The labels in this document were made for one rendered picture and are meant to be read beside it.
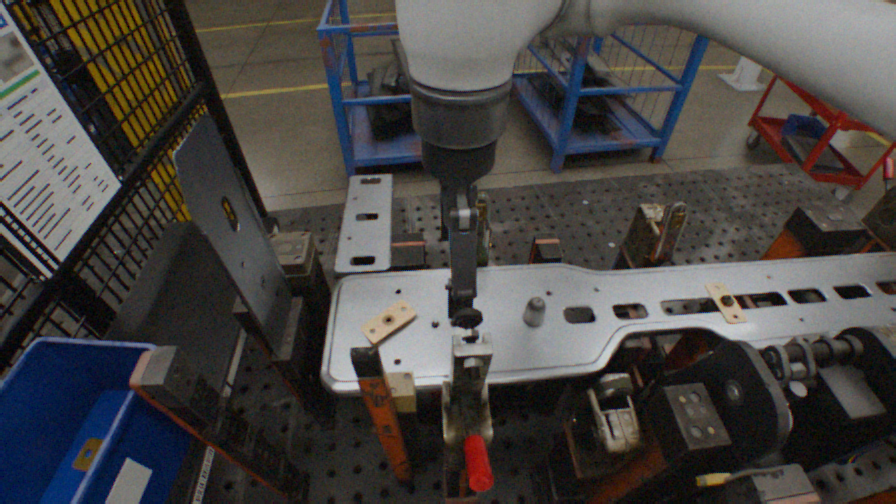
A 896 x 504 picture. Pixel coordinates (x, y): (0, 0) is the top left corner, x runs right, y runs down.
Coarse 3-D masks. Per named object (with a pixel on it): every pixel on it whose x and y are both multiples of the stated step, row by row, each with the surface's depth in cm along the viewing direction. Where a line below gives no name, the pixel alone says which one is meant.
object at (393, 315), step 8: (400, 304) 63; (408, 304) 63; (384, 312) 62; (392, 312) 62; (400, 312) 62; (408, 312) 62; (376, 320) 61; (384, 320) 61; (392, 320) 61; (400, 320) 61; (368, 328) 60; (376, 328) 60; (384, 328) 60; (392, 328) 60; (368, 336) 59; (376, 336) 59; (384, 336) 59
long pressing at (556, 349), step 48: (336, 288) 68; (384, 288) 67; (432, 288) 67; (480, 288) 67; (528, 288) 67; (576, 288) 67; (624, 288) 67; (672, 288) 67; (768, 288) 67; (816, 288) 67; (864, 288) 67; (336, 336) 61; (432, 336) 61; (480, 336) 61; (528, 336) 61; (576, 336) 61; (624, 336) 60; (720, 336) 60; (768, 336) 60; (336, 384) 55; (432, 384) 55; (528, 384) 56
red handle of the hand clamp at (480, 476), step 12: (468, 396) 46; (468, 408) 44; (468, 420) 42; (468, 432) 40; (480, 432) 40; (468, 444) 38; (480, 444) 38; (468, 456) 36; (480, 456) 36; (468, 468) 35; (480, 468) 34; (480, 480) 34; (492, 480) 34
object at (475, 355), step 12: (456, 312) 38; (468, 312) 37; (480, 312) 38; (456, 324) 39; (468, 324) 38; (456, 336) 36; (468, 336) 37; (456, 348) 35; (468, 348) 35; (480, 348) 35; (492, 348) 35; (456, 360) 36; (468, 360) 35; (480, 360) 36; (456, 372) 39; (468, 372) 39; (480, 372) 39; (456, 384) 42; (468, 384) 42; (480, 384) 43; (456, 396) 46; (480, 396) 47
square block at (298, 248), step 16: (272, 240) 67; (288, 240) 67; (304, 240) 67; (288, 256) 64; (304, 256) 64; (288, 272) 64; (304, 272) 65; (320, 272) 74; (304, 288) 68; (320, 288) 73; (320, 304) 72; (320, 320) 75; (320, 336) 79
